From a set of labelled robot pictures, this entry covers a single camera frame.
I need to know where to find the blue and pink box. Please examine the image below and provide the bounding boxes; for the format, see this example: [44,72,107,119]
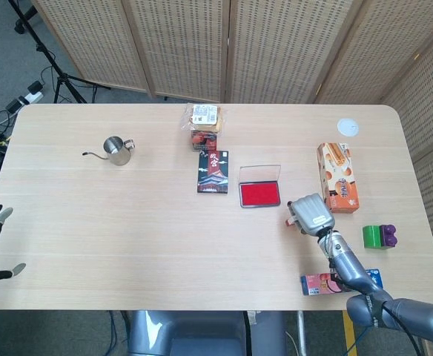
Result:
[300,268,383,297]

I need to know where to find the white round disc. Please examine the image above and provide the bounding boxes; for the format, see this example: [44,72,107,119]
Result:
[337,117,360,137]

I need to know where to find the red ink pad clear lid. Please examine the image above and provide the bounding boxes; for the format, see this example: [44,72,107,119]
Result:
[238,164,282,208]

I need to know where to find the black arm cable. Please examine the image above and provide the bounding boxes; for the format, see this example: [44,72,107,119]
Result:
[370,292,425,356]

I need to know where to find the white power strip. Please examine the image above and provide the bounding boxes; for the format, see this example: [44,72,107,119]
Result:
[4,82,46,113]

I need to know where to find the purple toy block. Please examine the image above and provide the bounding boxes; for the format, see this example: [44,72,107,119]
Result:
[379,223,398,248]

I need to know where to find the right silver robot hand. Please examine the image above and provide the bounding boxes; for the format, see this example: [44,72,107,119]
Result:
[287,193,336,237]

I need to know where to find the steel gooseneck pitcher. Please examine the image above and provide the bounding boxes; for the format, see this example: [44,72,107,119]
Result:
[82,136,136,166]

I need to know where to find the dark palace print box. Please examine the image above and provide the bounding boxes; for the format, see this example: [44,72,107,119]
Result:
[196,149,230,195]

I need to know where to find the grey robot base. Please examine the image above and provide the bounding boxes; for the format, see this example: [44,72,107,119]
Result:
[127,309,288,356]

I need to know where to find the orange biscuit box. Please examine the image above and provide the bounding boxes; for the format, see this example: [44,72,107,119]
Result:
[316,142,360,214]

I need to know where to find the Americano Express coffee box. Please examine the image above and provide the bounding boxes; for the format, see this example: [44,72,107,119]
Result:
[190,128,219,154]

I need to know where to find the bagged cake slices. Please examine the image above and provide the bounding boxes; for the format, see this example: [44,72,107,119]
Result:
[180,103,225,134]

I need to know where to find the metal table leg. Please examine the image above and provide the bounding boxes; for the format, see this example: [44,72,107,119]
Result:
[296,310,307,346]

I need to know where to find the green toy block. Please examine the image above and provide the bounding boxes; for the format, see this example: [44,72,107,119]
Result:
[362,224,383,250]

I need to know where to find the black tripod stand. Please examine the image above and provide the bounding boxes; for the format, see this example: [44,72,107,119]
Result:
[7,0,112,105]

